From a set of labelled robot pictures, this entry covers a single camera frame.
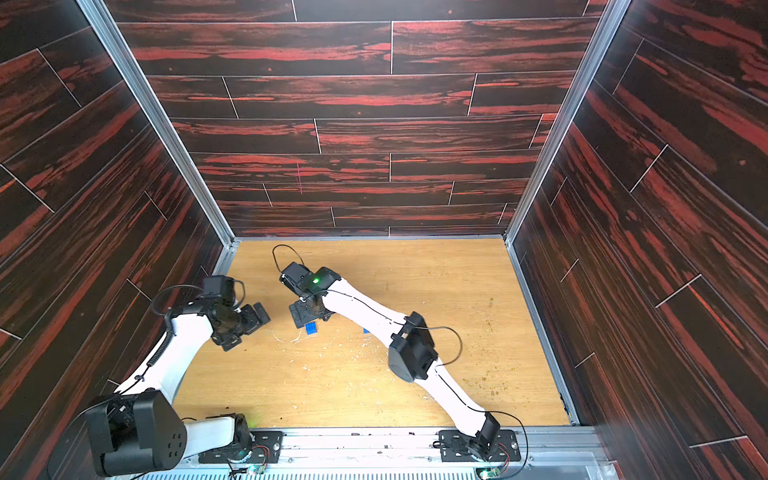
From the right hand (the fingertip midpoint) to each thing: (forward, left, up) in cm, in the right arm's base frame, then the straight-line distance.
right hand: (319, 308), depth 89 cm
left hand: (-6, +16, 0) cm, 17 cm away
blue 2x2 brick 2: (-18, -17, +21) cm, 33 cm away
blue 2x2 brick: (-2, +4, -8) cm, 9 cm away
